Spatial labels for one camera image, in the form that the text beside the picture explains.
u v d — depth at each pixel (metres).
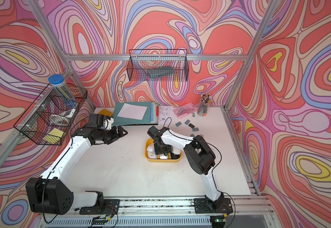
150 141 0.93
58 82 0.71
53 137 0.64
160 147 0.79
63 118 0.71
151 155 0.89
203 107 1.09
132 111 1.12
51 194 0.39
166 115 1.15
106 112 1.13
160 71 0.88
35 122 0.67
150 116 1.11
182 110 1.18
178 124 1.08
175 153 0.88
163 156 0.92
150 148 0.90
